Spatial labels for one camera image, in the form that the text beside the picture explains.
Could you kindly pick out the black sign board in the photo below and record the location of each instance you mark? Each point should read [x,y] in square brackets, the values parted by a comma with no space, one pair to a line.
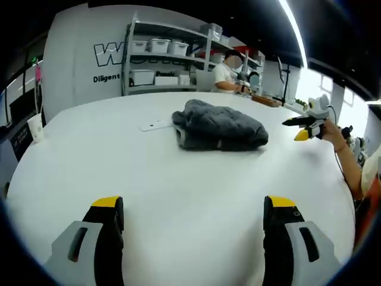
[21,137]

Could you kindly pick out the grey metal shelf unit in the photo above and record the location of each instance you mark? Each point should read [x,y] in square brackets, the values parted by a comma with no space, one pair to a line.
[196,59]

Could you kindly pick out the white paper cup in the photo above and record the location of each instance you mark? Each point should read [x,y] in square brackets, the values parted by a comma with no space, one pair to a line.
[36,129]

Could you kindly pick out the person's right hand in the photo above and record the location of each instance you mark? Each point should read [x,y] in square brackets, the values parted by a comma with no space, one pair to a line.
[332,132]

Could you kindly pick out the grey chair back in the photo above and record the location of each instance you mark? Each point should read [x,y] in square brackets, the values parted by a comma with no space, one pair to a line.
[204,80]

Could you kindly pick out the person's orange clothing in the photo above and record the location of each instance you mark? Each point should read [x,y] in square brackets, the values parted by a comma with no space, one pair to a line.
[369,214]

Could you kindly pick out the group of white storage bins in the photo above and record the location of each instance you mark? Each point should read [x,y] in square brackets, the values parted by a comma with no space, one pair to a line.
[160,46]

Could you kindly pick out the person's cream shirt sleeve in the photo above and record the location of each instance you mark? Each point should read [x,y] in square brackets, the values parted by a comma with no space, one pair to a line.
[372,172]

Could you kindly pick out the wooden tray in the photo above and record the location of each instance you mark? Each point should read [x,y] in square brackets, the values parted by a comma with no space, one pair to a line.
[266,100]

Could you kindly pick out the white flat plastic tag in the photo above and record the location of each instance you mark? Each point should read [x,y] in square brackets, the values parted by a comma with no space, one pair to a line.
[154,125]

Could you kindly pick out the black monitor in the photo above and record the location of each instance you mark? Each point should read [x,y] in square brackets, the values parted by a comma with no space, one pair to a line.
[23,105]

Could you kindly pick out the ceiling light strip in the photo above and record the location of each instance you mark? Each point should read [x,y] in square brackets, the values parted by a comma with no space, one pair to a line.
[296,32]

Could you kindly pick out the grey towel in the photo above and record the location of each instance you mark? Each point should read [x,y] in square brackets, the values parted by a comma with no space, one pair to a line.
[220,125]

